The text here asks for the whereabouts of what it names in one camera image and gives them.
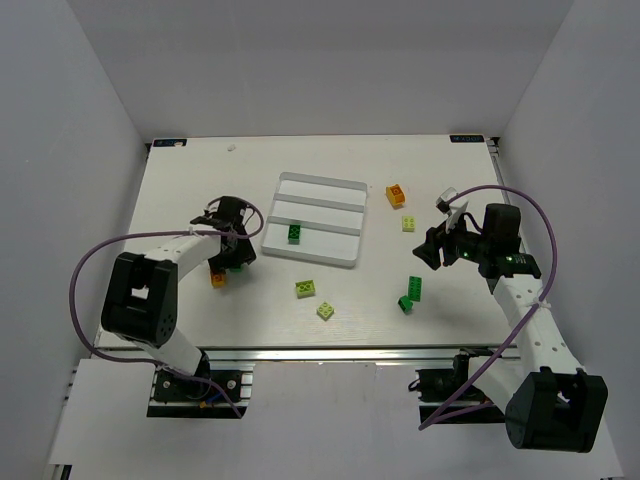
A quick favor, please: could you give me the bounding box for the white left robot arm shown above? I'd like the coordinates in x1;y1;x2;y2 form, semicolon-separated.
101;196;264;378

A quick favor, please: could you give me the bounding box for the blue label sticker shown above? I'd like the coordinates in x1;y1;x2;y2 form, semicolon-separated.
449;134;485;143
152;138;187;148

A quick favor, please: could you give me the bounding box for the yellow orange long lego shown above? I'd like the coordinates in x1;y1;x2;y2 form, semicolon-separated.
210;272;227;289

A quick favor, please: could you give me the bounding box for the dark green small lego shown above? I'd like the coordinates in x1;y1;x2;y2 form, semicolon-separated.
398;295;414;314

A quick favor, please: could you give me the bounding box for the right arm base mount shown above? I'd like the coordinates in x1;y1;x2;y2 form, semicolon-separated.
409;352;516;425

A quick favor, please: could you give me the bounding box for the dark green lego brick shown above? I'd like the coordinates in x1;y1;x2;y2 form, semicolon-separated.
287;224;301;245

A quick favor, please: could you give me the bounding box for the orange tall lego brick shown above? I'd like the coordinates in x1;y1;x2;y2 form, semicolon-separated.
385;184;406;209

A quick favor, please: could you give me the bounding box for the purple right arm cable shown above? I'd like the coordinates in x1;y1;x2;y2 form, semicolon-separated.
417;184;558;432

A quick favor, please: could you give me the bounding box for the blue label sticker right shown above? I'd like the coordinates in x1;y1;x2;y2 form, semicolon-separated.
449;134;485;143

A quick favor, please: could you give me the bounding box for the dark green long lego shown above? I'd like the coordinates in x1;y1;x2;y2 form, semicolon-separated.
407;276;422;302

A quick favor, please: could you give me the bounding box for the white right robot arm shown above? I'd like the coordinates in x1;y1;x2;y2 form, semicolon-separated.
411;203;608;453

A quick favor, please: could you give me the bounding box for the aluminium table rail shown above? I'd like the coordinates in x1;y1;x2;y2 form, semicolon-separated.
94;344;521;363

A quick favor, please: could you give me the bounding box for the pale green square lego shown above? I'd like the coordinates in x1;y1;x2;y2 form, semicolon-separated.
402;216;416;232

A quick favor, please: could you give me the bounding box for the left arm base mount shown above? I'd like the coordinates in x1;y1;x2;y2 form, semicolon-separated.
146;356;253;420

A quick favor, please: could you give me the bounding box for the lime green lego brick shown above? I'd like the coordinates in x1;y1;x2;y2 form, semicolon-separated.
295;280;316;299

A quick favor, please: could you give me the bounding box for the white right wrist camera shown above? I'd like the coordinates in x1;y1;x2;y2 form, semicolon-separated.
436;187;469;233

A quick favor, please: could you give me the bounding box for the blue label sticker left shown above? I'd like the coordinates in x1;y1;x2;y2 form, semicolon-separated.
152;138;187;148

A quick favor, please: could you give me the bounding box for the white divided sorting tray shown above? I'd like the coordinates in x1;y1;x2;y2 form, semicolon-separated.
261;172;368;268

